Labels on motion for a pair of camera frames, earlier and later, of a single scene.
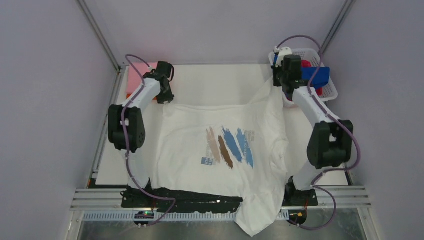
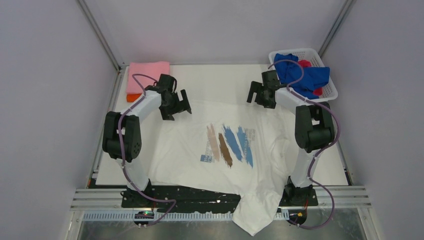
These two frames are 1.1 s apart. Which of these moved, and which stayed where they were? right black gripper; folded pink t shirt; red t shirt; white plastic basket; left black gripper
Moved: right black gripper; left black gripper
Stayed: folded pink t shirt; white plastic basket; red t shirt
